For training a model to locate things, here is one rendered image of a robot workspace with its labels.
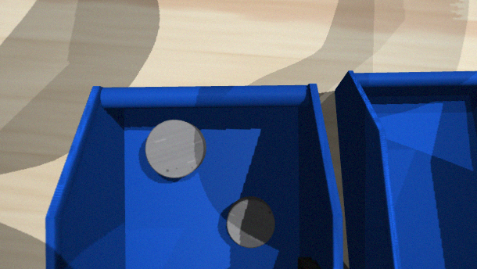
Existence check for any blue open-front bin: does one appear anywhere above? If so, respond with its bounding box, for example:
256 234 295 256
335 70 477 269
45 84 343 269

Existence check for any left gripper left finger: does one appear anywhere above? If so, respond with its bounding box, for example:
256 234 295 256
298 257 321 269

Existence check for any grey metal disc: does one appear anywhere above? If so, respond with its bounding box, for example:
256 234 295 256
145 120 206 178
227 196 275 248

